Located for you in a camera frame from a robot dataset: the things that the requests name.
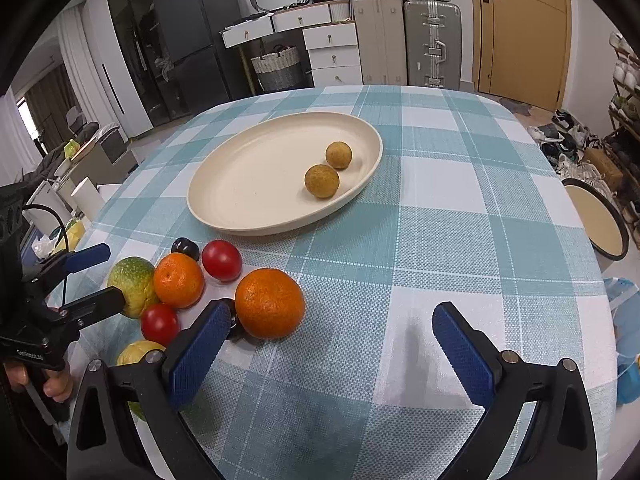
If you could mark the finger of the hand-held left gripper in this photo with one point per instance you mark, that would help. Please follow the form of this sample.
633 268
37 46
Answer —
87 257
97 304

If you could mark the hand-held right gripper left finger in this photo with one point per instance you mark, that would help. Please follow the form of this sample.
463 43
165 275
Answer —
197 360

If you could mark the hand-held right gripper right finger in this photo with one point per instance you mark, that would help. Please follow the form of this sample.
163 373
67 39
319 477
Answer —
462 357

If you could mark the green bumpy citrus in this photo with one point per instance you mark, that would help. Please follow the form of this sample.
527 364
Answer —
131 286

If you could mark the dark plum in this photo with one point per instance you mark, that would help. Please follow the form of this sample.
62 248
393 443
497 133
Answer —
236 332
184 247

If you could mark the red tomato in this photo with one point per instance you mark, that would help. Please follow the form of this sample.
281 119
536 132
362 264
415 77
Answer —
160 322
221 260

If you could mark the yellow bumpy citrus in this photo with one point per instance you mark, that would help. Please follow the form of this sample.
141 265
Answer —
136 352

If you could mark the small orange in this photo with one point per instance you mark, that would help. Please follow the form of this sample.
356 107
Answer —
178 280

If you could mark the large orange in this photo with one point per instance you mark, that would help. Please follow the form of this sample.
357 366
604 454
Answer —
270 303

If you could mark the cream oval plate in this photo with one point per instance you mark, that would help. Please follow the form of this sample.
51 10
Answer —
250 180

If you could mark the person's left hand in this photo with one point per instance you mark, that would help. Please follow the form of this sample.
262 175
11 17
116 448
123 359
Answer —
56 389

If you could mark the teal checkered tablecloth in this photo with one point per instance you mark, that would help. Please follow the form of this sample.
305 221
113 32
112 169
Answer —
400 260

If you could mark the round black-rimmed stool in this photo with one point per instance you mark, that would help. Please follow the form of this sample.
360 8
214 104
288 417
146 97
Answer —
595 217

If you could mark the white wardrobe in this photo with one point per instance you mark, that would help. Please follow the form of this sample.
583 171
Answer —
112 60

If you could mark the small brown round fruit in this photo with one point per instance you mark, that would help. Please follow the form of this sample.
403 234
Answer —
338 154
322 180

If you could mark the cardboard box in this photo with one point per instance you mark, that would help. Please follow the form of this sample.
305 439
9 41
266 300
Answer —
602 167

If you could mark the pile of shoes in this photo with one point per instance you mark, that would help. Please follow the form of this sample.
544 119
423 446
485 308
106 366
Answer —
562 135

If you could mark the dark grey refrigerator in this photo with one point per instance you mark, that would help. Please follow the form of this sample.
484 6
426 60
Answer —
192 35

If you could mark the woven laundry basket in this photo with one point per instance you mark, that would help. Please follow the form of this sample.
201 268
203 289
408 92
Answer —
277 69

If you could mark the shoe rack with shoes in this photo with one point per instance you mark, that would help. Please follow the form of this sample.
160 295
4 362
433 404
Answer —
625 110

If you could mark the white desk with drawers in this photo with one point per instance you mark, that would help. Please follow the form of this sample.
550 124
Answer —
275 22

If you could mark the silver suitcase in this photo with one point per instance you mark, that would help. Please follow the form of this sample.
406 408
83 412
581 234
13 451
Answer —
432 42

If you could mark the white drawer cabinet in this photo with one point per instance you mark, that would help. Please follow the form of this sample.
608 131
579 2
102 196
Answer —
334 57

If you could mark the beige suitcase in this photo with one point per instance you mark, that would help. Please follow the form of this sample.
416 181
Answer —
378 40

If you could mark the wooden door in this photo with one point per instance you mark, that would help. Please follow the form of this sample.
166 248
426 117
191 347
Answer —
522 30

